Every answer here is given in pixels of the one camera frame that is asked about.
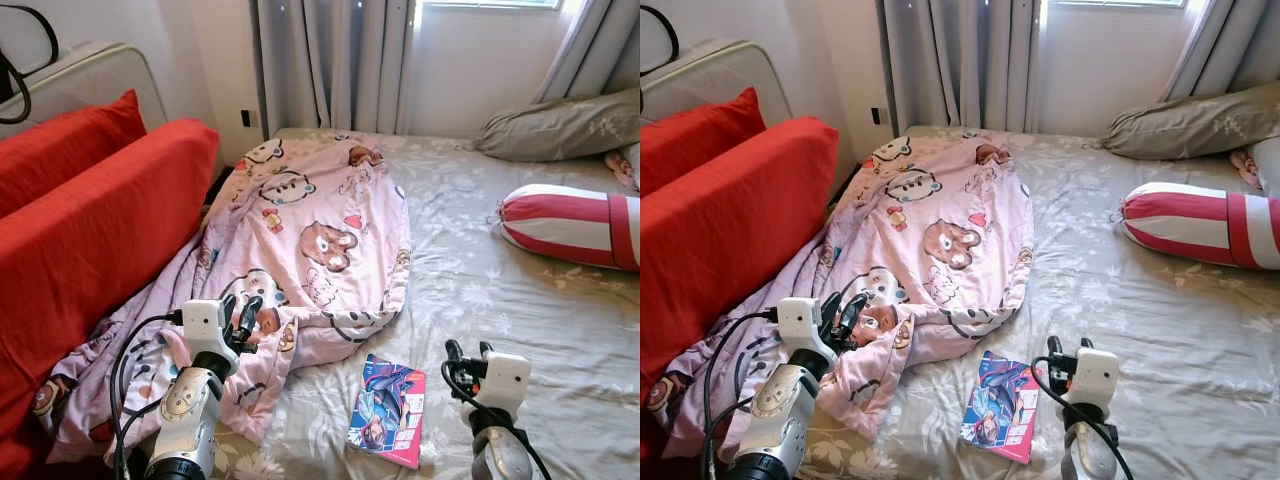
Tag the red folded mattress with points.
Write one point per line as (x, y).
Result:
(100, 230)
(740, 230)

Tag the small pink soft toy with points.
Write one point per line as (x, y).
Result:
(620, 168)
(1245, 165)

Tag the grey floral pillow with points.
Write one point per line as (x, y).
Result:
(560, 128)
(1190, 125)

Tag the beige floral bed sheet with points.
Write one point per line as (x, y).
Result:
(500, 330)
(1130, 330)

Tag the white pillow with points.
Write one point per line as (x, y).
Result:
(634, 165)
(1268, 165)

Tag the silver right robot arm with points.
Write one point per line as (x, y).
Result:
(500, 450)
(1090, 448)

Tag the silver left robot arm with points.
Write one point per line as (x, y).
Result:
(190, 410)
(785, 405)

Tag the red white shield bolster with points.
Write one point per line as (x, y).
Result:
(560, 225)
(1190, 222)

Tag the grey pleated curtain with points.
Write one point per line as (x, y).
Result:
(600, 40)
(330, 60)
(960, 60)
(1230, 40)

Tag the pink cartoon print blanket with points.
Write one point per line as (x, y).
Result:
(320, 220)
(950, 220)

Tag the colourful comic book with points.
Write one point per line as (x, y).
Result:
(388, 410)
(1000, 405)

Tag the bright window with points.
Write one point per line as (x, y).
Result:
(1120, 3)
(490, 3)

